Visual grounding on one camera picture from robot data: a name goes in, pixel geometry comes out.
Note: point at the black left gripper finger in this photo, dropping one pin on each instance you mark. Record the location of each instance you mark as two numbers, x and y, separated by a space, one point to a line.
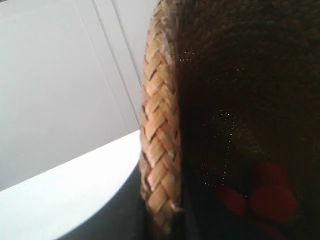
121 218

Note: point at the brown woven wicker basket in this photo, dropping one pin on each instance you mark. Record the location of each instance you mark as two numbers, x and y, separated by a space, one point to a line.
227 84

